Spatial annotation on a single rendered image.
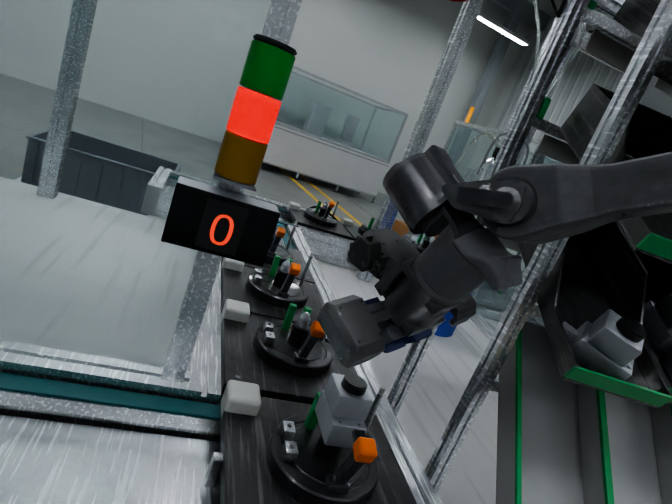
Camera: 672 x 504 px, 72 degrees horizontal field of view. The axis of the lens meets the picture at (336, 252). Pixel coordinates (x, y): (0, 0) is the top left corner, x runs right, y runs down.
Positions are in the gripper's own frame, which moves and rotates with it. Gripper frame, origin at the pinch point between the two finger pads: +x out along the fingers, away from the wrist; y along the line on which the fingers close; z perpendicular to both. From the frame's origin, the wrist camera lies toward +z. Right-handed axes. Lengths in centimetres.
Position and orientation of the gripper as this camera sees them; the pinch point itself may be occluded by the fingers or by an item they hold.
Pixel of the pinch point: (380, 334)
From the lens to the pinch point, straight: 52.6
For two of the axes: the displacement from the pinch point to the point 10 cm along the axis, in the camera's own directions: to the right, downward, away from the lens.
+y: -7.8, 1.5, -6.1
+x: -4.2, 5.8, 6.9
